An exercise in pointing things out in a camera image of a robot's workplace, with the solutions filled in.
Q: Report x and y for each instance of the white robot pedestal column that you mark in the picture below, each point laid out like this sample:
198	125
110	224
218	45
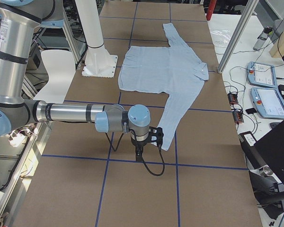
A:
98	62

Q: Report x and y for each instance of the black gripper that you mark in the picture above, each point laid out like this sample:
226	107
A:
139	144

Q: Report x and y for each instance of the blue teach pendant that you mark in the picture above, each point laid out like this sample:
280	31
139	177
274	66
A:
261	74
268	102

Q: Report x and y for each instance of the wrist black camera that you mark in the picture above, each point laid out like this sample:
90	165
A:
156	135

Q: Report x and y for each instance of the clear plastic bag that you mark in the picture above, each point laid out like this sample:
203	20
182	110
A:
221	37

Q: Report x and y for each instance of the light blue button shirt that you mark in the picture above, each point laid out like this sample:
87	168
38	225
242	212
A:
175	70

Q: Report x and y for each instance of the lower blue teach pendant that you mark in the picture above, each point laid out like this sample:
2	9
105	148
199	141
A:
268	102

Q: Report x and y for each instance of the clear water bottle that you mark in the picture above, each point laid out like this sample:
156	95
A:
262	38

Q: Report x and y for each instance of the white plastic chair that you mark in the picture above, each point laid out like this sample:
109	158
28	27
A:
60	67

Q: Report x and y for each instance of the aluminium frame post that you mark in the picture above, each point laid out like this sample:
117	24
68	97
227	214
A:
249	9

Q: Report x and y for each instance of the red fire extinguisher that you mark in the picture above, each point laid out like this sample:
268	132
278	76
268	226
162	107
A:
210	9

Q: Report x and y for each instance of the orange black electronics box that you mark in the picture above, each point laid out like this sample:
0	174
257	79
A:
238	117
233	98

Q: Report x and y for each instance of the black camera stand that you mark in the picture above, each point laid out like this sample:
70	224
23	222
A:
267	190

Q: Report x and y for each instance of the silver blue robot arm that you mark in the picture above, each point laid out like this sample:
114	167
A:
19	20

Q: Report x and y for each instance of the black laptop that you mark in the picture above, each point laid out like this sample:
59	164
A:
271	149

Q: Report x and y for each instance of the black power adapter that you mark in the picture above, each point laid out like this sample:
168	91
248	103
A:
281	90

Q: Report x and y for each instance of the upper blue teach pendant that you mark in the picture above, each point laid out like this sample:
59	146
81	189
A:
261	74

